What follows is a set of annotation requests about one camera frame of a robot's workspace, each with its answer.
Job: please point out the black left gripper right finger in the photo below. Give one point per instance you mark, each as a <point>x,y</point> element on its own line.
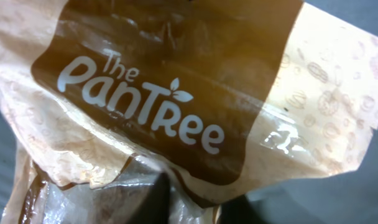
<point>241,211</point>

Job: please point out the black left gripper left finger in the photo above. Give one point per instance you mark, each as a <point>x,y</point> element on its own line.
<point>155,208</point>

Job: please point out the beige Pantree snack bag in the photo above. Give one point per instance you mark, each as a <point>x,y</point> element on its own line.
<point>176,109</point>

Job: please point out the dark grey plastic basket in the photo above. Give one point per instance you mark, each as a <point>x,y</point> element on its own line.
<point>332,199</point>

